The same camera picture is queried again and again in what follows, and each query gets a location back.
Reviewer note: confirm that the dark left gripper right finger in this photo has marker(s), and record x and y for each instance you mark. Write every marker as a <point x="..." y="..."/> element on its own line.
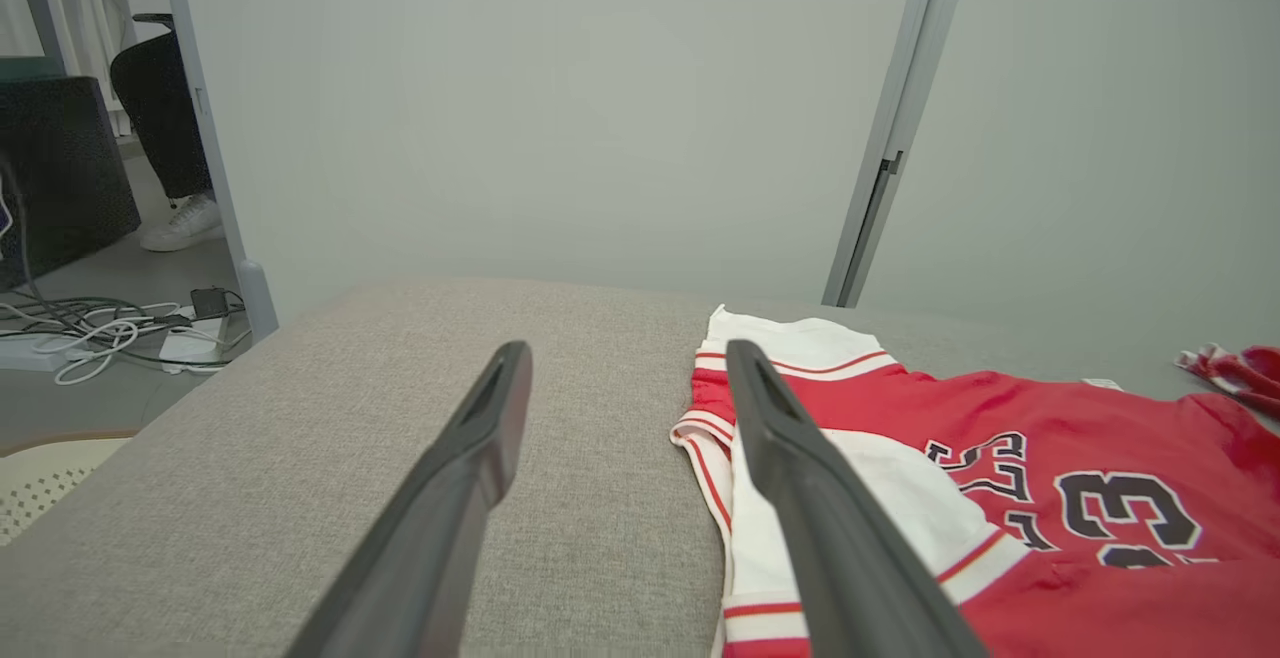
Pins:
<point x="840" y="558"/>

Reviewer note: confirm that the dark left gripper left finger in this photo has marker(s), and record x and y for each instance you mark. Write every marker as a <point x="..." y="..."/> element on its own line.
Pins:
<point x="430" y="538"/>

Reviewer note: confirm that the red basketball jersey number 23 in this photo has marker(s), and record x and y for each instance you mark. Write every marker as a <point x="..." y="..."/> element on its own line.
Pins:
<point x="1150" y="438"/>

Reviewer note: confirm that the red shorts white trim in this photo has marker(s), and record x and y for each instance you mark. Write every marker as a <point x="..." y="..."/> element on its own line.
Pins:
<point x="1245" y="373"/>

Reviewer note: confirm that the short white power strip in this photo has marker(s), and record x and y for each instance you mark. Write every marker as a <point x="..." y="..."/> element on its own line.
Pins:
<point x="190" y="348"/>

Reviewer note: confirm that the black power adapter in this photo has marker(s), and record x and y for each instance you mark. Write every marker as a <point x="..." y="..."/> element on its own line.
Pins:
<point x="210" y="302"/>

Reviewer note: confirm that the cream perforated basket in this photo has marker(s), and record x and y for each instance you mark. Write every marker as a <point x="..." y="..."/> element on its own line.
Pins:
<point x="40" y="488"/>

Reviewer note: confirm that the white sneaker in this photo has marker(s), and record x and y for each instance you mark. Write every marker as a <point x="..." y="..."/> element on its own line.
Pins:
<point x="185" y="225"/>

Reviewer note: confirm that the long white power strip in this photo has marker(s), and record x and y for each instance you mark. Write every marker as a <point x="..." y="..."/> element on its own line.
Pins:
<point x="30" y="353"/>

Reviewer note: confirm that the person leg black trousers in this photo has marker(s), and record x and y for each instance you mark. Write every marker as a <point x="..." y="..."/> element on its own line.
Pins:
<point x="160" y="108"/>

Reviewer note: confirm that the white curtain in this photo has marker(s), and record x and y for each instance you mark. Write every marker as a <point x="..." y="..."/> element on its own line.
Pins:
<point x="90" y="28"/>

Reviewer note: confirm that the grey partition joint post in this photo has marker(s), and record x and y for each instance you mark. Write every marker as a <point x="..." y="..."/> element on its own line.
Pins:
<point x="900" y="118"/>

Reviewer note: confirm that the grey partition end post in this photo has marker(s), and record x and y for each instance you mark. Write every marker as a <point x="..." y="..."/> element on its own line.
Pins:
<point x="200" y="88"/>

